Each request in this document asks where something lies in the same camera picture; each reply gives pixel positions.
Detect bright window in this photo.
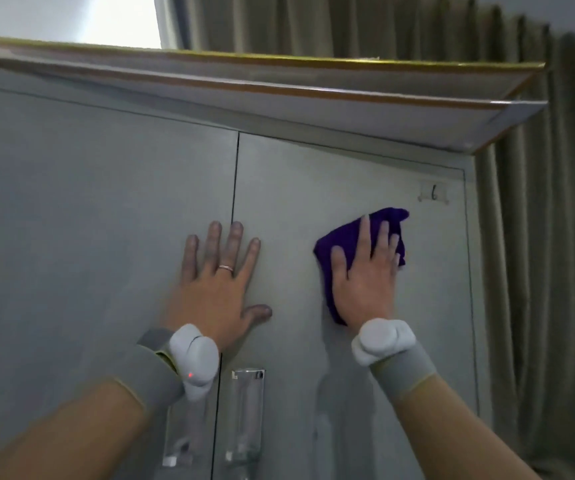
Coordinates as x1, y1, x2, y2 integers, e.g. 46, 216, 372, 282
79, 0, 183, 49

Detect person's right hand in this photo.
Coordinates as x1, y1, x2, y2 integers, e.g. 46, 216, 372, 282
329, 214, 403, 329

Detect grey metal cabinet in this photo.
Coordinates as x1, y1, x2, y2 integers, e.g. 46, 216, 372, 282
0, 59, 491, 480

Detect olive curtain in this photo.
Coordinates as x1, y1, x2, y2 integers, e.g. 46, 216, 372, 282
175, 0, 575, 480

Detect grey right wristband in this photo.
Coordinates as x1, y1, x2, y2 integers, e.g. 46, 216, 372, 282
369, 342, 438, 403

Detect grey wristband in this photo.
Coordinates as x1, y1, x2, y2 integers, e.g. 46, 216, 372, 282
112, 327, 186, 418
369, 342, 438, 403

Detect gold framed board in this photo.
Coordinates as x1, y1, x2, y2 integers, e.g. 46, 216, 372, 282
0, 34, 547, 101

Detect grey left wristband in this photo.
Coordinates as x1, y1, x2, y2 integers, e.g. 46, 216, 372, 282
112, 327, 186, 418

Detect white right wrist tracker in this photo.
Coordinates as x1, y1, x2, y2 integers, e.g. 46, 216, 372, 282
351, 318, 417, 367

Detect purple cleaning cloth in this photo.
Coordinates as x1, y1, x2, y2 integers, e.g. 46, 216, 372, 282
313, 207, 411, 327

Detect person's left hand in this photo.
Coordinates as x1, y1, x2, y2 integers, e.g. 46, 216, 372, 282
165, 220, 274, 353

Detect white left wrist tracker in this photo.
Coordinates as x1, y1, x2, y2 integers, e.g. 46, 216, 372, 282
167, 323, 221, 403

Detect person's left forearm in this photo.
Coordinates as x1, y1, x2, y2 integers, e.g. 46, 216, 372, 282
0, 377, 151, 480

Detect white wrist tracker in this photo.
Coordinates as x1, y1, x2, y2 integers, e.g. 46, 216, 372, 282
167, 323, 221, 403
351, 318, 417, 367

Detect brown framed board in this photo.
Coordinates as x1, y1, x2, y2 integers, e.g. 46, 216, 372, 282
0, 52, 549, 155

